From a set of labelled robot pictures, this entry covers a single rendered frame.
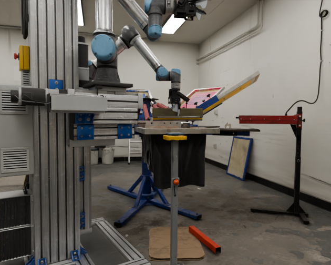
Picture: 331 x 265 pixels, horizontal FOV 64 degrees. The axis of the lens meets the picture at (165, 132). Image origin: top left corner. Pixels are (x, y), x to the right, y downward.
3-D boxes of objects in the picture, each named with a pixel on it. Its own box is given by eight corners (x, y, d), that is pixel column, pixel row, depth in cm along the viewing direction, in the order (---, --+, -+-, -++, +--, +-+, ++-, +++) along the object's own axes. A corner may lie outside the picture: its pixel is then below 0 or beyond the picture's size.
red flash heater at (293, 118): (292, 124, 313) (292, 114, 313) (301, 125, 269) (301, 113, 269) (238, 124, 329) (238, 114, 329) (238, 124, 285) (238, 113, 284)
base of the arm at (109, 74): (98, 81, 143) (98, 63, 142) (90, 84, 156) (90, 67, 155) (124, 83, 151) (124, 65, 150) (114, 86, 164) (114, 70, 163)
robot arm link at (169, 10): (164, 3, 146) (166, -5, 137) (173, 4, 146) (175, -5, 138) (164, 17, 145) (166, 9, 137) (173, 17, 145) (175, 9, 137)
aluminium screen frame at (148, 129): (219, 133, 204) (219, 128, 204) (144, 134, 189) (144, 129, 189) (186, 129, 280) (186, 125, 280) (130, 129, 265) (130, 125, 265)
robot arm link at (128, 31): (128, 16, 187) (172, 71, 189) (130, 22, 198) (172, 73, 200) (115, 27, 188) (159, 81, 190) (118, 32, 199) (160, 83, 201)
